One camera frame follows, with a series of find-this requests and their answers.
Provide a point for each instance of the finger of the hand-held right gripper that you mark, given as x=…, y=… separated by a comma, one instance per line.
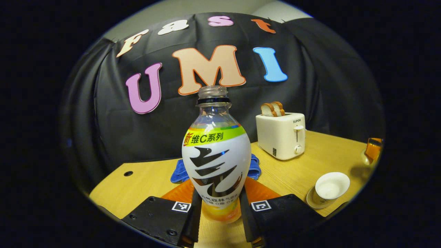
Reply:
x=373, y=148

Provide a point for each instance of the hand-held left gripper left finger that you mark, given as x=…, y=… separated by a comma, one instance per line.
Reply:
x=194, y=227

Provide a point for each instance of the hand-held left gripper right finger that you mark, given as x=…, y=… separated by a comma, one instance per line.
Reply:
x=246, y=224

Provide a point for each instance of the cream ceramic teacup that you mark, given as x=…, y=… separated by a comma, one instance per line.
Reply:
x=330, y=187

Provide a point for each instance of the clear water bottle white label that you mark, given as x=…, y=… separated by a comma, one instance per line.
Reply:
x=217, y=162

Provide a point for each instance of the blue towel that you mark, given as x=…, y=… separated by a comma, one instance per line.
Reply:
x=177, y=174

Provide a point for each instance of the cream ceramic saucer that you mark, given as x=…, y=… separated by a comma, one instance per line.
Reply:
x=309, y=202

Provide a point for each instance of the white toaster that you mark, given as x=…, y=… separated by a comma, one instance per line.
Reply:
x=279, y=137

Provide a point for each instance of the toast bread slice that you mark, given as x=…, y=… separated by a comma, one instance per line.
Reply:
x=267, y=110
x=279, y=107

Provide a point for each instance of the black backdrop cloth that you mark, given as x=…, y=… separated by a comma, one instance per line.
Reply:
x=137, y=137

